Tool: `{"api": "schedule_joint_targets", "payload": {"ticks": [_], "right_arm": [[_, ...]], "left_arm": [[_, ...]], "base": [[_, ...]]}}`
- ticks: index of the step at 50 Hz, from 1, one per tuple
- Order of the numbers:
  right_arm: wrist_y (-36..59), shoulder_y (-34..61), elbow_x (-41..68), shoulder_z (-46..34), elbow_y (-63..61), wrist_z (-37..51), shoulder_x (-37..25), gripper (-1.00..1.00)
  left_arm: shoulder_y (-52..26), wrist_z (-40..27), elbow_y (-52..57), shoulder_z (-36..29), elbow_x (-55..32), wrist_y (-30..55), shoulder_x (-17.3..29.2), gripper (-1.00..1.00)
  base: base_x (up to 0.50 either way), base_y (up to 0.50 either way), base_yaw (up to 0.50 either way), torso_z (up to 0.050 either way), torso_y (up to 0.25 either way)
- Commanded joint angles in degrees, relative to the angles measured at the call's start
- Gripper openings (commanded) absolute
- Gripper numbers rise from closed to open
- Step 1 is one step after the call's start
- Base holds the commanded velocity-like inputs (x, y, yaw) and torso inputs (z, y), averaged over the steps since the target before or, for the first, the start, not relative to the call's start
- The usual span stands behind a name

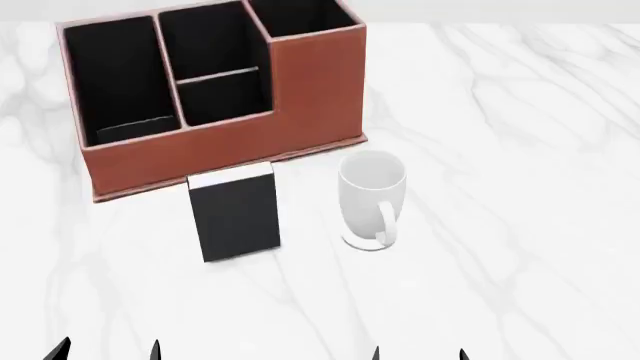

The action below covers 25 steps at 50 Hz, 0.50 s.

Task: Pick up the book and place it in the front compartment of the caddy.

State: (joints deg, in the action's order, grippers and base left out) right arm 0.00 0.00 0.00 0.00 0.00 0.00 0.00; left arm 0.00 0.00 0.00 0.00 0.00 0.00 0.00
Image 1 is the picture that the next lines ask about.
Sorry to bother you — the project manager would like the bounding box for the brown leather desk caddy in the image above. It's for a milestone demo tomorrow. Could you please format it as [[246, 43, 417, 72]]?
[[55, 0, 370, 205]]

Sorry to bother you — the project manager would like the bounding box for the white ceramic mug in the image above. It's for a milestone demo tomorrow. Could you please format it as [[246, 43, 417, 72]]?
[[337, 150, 408, 252]]

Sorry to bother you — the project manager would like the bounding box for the black box with white top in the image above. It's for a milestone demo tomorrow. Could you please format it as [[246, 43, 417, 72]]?
[[186, 161, 282, 264]]

